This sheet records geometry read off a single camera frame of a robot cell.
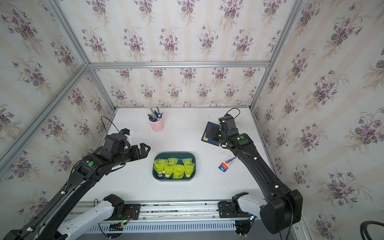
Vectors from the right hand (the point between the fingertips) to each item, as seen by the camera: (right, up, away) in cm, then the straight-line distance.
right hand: (214, 133), depth 79 cm
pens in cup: (-38, +10, +22) cm, 45 cm away
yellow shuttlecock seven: (-24, -17, +7) cm, 30 cm away
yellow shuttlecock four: (-20, -22, +3) cm, 30 cm away
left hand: (-34, -8, -8) cm, 36 cm away
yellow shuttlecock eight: (-15, -17, +7) cm, 24 cm away
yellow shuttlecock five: (-31, -17, +1) cm, 35 cm away
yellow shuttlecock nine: (-25, -19, +1) cm, 32 cm away
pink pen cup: (-35, +4, +21) cm, 41 cm away
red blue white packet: (+8, -20, +9) cm, 23 cm away
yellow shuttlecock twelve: (-14, -20, +1) cm, 24 cm away
